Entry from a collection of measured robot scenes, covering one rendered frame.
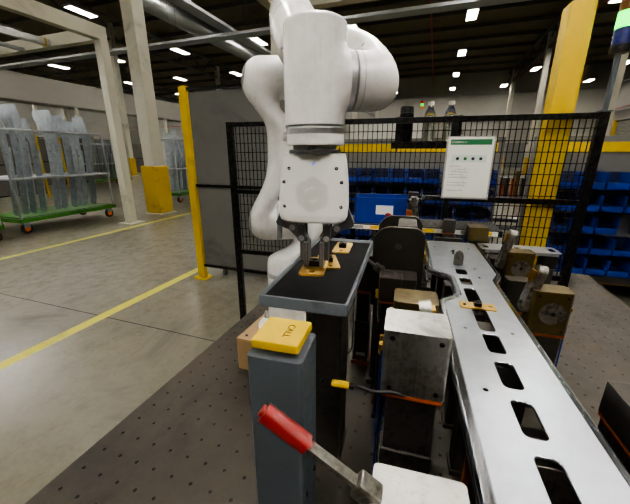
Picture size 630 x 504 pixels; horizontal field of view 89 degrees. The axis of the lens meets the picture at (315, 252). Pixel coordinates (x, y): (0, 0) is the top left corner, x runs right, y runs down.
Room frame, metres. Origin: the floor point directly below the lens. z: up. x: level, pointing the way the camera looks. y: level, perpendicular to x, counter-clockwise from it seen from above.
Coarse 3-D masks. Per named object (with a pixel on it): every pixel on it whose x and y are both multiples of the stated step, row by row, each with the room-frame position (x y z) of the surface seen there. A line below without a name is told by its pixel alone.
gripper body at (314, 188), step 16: (288, 160) 0.47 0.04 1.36; (304, 160) 0.46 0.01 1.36; (320, 160) 0.46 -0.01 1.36; (336, 160) 0.46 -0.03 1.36; (288, 176) 0.47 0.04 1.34; (304, 176) 0.46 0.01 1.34; (320, 176) 0.46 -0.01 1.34; (336, 176) 0.46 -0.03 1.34; (288, 192) 0.47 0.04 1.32; (304, 192) 0.46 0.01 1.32; (320, 192) 0.46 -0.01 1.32; (336, 192) 0.46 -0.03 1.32; (288, 208) 0.47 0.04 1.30; (304, 208) 0.46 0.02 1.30; (320, 208) 0.46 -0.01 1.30; (336, 208) 0.46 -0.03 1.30
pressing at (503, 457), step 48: (480, 288) 0.86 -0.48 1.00; (480, 336) 0.60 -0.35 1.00; (528, 336) 0.60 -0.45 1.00; (480, 384) 0.45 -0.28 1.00; (528, 384) 0.45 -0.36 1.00; (480, 432) 0.36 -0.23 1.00; (576, 432) 0.36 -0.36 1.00; (480, 480) 0.28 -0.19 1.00; (528, 480) 0.29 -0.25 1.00; (576, 480) 0.29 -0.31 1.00; (624, 480) 0.29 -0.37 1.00
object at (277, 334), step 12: (264, 324) 0.37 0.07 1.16; (276, 324) 0.37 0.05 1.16; (288, 324) 0.37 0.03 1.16; (300, 324) 0.37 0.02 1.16; (264, 336) 0.34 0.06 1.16; (276, 336) 0.34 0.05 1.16; (288, 336) 0.34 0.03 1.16; (300, 336) 0.34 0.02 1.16; (264, 348) 0.33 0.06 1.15; (276, 348) 0.33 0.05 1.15; (288, 348) 0.32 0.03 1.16; (300, 348) 0.33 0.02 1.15
